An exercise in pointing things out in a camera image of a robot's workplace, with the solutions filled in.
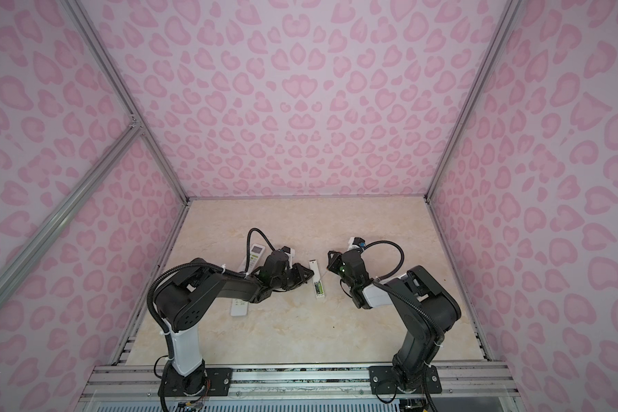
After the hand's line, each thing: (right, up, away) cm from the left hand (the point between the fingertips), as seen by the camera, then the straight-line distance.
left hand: (317, 271), depth 92 cm
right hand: (+5, +7, +1) cm, 8 cm away
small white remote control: (-27, -12, -4) cm, 29 cm away
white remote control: (0, -4, -2) cm, 5 cm away
